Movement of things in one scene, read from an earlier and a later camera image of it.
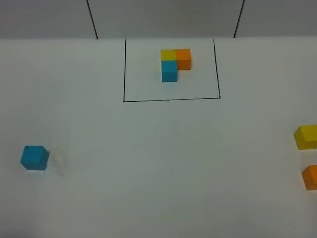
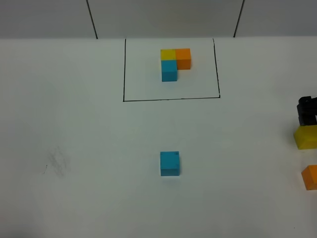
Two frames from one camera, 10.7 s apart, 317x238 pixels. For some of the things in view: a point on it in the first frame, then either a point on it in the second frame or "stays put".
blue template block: (169, 71) stays put
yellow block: (305, 137) stays put
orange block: (309, 175) stays put
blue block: (35, 157) → (169, 163)
